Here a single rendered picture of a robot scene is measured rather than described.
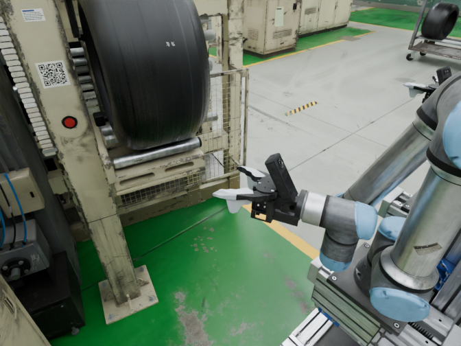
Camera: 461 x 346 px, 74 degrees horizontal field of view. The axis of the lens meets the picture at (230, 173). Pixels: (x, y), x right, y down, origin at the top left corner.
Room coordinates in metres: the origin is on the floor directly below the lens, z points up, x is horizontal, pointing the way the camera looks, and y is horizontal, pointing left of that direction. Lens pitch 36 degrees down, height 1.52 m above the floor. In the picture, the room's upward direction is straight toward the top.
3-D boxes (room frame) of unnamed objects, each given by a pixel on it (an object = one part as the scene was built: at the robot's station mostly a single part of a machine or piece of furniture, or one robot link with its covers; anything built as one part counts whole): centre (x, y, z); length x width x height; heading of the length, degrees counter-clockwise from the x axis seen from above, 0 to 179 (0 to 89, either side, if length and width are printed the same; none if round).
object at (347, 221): (0.49, -0.26, 1.04); 0.11 x 0.08 x 0.09; 67
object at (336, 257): (0.51, -0.27, 0.94); 0.11 x 0.08 x 0.11; 157
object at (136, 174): (0.99, 0.28, 0.84); 0.36 x 0.09 x 0.06; 118
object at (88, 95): (1.35, 0.72, 1.05); 0.20 x 0.15 x 0.30; 118
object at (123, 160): (0.99, 0.28, 0.90); 0.35 x 0.05 x 0.05; 118
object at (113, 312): (0.98, 0.56, 0.02); 0.27 x 0.27 x 0.04; 28
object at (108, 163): (1.03, 0.50, 0.90); 0.40 x 0.03 x 0.10; 28
